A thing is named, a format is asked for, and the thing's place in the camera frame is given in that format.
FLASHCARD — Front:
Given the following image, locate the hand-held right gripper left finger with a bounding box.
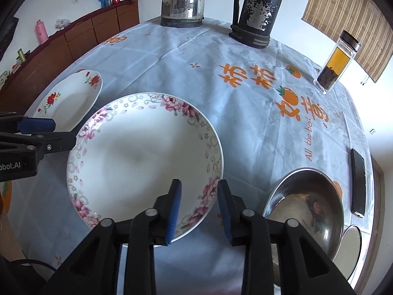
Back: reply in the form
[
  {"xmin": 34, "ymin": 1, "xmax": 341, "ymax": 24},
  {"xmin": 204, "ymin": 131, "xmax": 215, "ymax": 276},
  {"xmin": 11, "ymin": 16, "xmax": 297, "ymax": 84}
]
[{"xmin": 40, "ymin": 179, "xmax": 183, "ymax": 295}]

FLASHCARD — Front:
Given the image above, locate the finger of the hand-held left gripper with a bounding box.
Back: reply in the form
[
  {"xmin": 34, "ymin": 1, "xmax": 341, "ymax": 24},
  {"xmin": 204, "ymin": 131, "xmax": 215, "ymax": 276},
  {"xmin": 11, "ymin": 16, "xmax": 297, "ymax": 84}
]
[
  {"xmin": 0, "ymin": 131, "xmax": 76, "ymax": 161},
  {"xmin": 0, "ymin": 112, "xmax": 56, "ymax": 134}
]

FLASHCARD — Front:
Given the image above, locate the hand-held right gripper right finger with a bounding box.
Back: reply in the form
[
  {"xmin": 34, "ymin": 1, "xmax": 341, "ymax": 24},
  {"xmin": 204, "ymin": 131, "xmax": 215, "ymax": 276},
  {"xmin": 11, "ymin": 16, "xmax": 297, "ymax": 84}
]
[{"xmin": 217, "ymin": 179, "xmax": 358, "ymax": 295}]

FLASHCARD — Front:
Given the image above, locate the small red flower plate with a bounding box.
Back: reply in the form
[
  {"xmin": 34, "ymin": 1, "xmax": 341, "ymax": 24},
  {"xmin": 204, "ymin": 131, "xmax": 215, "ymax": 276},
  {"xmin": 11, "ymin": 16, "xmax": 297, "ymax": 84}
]
[{"xmin": 24, "ymin": 69, "xmax": 103, "ymax": 132}]

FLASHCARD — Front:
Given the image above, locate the large pink floral plate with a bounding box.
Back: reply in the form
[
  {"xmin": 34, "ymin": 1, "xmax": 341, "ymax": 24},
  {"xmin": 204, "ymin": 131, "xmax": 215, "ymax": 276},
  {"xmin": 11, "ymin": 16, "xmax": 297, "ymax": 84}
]
[{"xmin": 67, "ymin": 92, "xmax": 224, "ymax": 248}]

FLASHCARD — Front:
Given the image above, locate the stainless steel bowl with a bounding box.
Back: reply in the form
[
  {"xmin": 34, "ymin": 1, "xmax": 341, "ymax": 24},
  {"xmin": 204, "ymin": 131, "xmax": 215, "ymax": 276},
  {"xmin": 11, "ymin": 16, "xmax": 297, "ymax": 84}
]
[{"xmin": 262, "ymin": 167, "xmax": 344, "ymax": 286}]

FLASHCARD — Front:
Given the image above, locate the white enamel bowl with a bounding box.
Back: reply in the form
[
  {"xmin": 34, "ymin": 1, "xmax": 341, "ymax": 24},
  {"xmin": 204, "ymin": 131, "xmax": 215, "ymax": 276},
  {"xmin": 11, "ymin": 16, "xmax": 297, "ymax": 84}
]
[{"xmin": 333, "ymin": 225, "xmax": 363, "ymax": 279}]

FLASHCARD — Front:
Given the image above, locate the brown wooden cabinet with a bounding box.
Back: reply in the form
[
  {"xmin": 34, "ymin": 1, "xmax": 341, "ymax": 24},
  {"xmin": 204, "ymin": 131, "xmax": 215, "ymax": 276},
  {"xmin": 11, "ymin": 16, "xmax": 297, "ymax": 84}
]
[{"xmin": 0, "ymin": 0, "xmax": 140, "ymax": 116}]

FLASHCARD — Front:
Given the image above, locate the orange print plastic tablecloth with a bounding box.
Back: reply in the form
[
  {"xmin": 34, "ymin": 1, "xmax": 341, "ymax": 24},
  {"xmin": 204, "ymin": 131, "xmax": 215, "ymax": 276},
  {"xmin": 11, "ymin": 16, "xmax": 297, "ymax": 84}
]
[{"xmin": 6, "ymin": 17, "xmax": 373, "ymax": 289}]

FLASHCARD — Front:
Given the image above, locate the pink thermos flask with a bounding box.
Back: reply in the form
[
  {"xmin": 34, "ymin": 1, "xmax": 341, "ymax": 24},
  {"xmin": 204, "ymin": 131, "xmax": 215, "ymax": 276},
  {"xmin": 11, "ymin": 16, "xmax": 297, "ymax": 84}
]
[{"xmin": 36, "ymin": 20, "xmax": 49, "ymax": 44}]

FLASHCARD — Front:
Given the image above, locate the black smartphone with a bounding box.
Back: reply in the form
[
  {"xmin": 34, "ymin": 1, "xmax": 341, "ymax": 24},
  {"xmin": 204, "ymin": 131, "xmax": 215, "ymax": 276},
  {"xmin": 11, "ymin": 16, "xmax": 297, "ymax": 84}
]
[{"xmin": 351, "ymin": 148, "xmax": 367, "ymax": 217}]

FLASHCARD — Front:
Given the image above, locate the glass tea bottle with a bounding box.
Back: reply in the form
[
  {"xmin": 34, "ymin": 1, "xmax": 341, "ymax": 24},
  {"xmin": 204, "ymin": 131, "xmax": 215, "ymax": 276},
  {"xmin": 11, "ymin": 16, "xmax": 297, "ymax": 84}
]
[{"xmin": 313, "ymin": 30, "xmax": 362, "ymax": 95}]

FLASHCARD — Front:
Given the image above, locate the stainless steel kettle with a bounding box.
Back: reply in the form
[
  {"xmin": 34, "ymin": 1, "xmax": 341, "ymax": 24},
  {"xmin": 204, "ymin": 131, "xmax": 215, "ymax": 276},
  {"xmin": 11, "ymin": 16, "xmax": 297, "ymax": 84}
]
[{"xmin": 160, "ymin": 0, "xmax": 205, "ymax": 28}]

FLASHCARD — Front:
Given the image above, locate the worn black thermos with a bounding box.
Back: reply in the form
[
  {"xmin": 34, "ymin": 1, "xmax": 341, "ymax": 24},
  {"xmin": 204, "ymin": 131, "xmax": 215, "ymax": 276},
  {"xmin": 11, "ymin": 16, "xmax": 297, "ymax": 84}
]
[{"xmin": 229, "ymin": 0, "xmax": 290, "ymax": 49}]

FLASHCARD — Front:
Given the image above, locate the bamboo window blind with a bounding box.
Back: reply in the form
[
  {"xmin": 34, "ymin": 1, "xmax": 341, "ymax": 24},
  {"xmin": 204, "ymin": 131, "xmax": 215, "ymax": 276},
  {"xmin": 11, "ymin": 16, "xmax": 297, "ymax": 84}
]
[{"xmin": 301, "ymin": 0, "xmax": 393, "ymax": 83}]

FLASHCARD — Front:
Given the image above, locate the black cable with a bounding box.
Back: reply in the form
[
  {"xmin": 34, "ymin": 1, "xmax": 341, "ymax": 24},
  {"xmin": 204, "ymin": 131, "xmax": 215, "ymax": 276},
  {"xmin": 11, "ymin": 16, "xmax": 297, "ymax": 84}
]
[{"xmin": 9, "ymin": 259, "xmax": 57, "ymax": 272}]

